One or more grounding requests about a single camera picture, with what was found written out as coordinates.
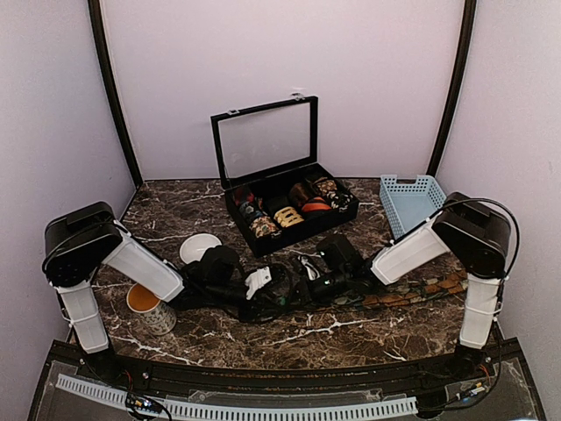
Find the blue plastic basket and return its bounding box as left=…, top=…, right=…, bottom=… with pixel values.
left=379, top=175, right=446, bottom=239

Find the camouflage patterned necktie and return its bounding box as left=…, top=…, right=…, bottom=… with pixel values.
left=306, top=268, right=470, bottom=310

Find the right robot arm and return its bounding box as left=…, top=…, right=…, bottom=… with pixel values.
left=309, top=192, right=521, bottom=350

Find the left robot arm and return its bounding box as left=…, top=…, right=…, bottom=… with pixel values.
left=42, top=202, right=272, bottom=354

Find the cream striped rolled tie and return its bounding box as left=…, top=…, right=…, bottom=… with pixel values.
left=274, top=206, right=304, bottom=228

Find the black tie storage box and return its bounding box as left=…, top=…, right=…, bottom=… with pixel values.
left=210, top=96, right=359, bottom=257

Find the brown rolled tie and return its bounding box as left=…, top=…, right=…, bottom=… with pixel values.
left=288, top=182, right=314, bottom=209

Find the floral dark rolled tie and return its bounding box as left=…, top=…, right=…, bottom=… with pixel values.
left=251, top=216, right=279, bottom=238

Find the blue dotted rolled tie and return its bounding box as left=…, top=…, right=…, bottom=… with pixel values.
left=238, top=202, right=264, bottom=224

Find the orange black rolled tie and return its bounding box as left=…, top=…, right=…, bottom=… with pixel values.
left=302, top=196, right=332, bottom=214

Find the red dark rolled tie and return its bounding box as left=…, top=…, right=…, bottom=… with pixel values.
left=233, top=185, right=255, bottom=208

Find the tan patterned rolled tie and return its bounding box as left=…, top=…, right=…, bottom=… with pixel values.
left=311, top=176, right=338, bottom=198

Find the black white rolled tie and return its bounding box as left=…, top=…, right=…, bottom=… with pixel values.
left=327, top=190, right=352, bottom=212

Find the white and orange bowl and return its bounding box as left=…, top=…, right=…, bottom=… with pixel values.
left=179, top=233, right=222, bottom=264

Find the patterned mug with orange liquid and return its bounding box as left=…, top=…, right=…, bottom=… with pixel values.
left=126, top=284, right=177, bottom=336

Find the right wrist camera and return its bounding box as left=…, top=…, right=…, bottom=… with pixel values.
left=293, top=255, right=322, bottom=281

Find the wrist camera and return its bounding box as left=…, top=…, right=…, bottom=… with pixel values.
left=293, top=255, right=322, bottom=281
left=245, top=266, right=273, bottom=301

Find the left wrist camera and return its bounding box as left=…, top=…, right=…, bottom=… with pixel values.
left=245, top=266, right=273, bottom=301

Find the black front rail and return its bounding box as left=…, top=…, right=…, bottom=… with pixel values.
left=38, top=340, right=501, bottom=400

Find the white perforated cable duct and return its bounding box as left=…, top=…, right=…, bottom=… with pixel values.
left=54, top=373, right=419, bottom=421

